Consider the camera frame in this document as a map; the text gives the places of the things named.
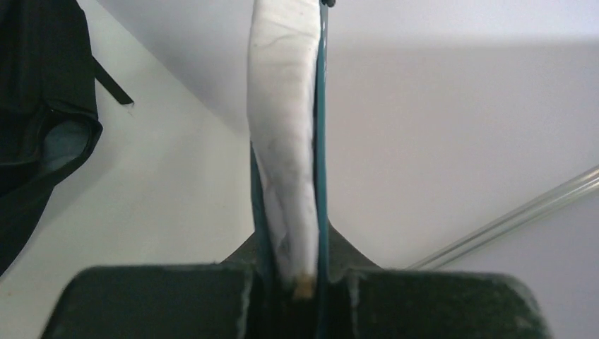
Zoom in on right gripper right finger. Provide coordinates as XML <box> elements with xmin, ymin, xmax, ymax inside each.
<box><xmin>326</xmin><ymin>227</ymin><xmax>550</xmax><ymax>338</ymax></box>

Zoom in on teal hardcover book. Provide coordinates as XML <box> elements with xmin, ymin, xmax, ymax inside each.
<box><xmin>247</xmin><ymin>1</ymin><xmax>328</xmax><ymax>338</ymax></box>

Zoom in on black backpack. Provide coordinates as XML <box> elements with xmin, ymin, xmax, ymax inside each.
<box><xmin>1</xmin><ymin>1</ymin><xmax>134</xmax><ymax>271</ymax></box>

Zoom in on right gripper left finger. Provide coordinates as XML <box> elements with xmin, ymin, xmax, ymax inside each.
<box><xmin>41</xmin><ymin>235</ymin><xmax>256</xmax><ymax>338</ymax></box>

